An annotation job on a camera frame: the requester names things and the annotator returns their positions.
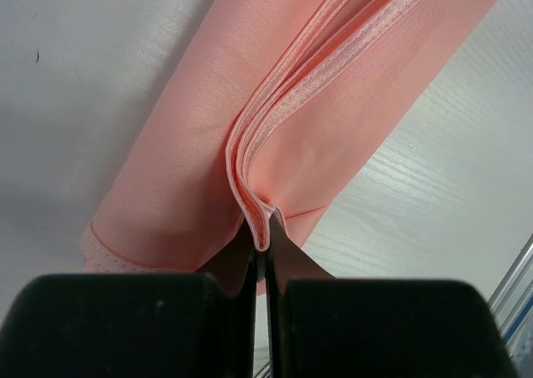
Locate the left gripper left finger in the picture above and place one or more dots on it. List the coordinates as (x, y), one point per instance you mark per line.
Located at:
(198, 324)

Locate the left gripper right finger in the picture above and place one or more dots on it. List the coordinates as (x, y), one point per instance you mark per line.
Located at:
(323, 326)

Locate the aluminium front rail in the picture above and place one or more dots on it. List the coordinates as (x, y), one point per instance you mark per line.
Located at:
(511, 302)

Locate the pink satin napkin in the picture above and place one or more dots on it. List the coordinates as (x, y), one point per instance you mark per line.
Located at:
(274, 107)

